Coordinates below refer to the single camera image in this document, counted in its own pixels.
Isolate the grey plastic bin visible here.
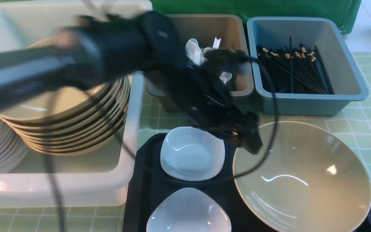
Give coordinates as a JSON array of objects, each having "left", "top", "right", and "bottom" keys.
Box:
[{"left": 146, "top": 14, "right": 254, "bottom": 112}]

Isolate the pile of white spoons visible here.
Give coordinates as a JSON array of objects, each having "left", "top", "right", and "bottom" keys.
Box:
[{"left": 185, "top": 37, "right": 233, "bottom": 85}]

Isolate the large white plastic tub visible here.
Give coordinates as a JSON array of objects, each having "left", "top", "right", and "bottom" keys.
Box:
[{"left": 0, "top": 0, "right": 145, "bottom": 208}]

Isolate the white square dish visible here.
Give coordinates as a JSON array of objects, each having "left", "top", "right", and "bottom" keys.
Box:
[
  {"left": 146, "top": 188, "right": 232, "bottom": 232},
  {"left": 160, "top": 127, "right": 225, "bottom": 182}
]

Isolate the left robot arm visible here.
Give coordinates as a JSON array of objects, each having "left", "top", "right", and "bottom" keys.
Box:
[{"left": 0, "top": 11, "right": 263, "bottom": 154}]

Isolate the blue plastic bin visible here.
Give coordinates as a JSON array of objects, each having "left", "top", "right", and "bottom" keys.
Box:
[{"left": 246, "top": 17, "right": 368, "bottom": 116}]

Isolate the pile of black chopsticks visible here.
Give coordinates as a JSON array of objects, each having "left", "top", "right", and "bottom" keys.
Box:
[{"left": 256, "top": 36, "right": 334, "bottom": 94}]

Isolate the tan noodle bowl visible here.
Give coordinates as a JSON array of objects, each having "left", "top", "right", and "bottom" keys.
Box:
[{"left": 235, "top": 121, "right": 371, "bottom": 232}]

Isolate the black serving tray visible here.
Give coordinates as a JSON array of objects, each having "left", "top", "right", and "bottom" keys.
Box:
[{"left": 123, "top": 130, "right": 371, "bottom": 232}]

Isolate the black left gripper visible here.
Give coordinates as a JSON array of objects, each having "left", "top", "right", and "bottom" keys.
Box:
[{"left": 145, "top": 49, "right": 263, "bottom": 155}]

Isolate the stack of tan bowls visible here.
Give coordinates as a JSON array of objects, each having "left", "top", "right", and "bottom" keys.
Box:
[{"left": 0, "top": 37, "right": 131, "bottom": 157}]

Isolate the green fabric backdrop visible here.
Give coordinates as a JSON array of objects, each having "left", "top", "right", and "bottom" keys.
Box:
[{"left": 151, "top": 0, "right": 361, "bottom": 35}]

